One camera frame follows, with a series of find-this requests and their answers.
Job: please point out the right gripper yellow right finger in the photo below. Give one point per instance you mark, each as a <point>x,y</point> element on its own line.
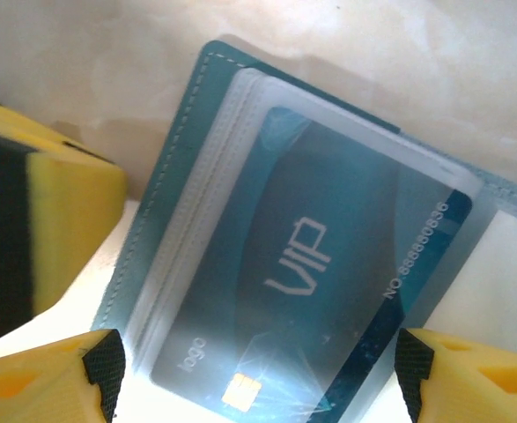
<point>482,388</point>

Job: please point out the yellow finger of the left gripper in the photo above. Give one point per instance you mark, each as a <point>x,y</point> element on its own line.
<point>73,211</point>

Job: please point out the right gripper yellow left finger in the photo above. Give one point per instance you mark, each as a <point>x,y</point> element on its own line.
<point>29,388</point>

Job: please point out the teal leather card holder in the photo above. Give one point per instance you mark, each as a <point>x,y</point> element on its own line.
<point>187,145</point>

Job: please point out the blue VIP card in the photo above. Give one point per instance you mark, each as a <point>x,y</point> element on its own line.
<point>328,220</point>

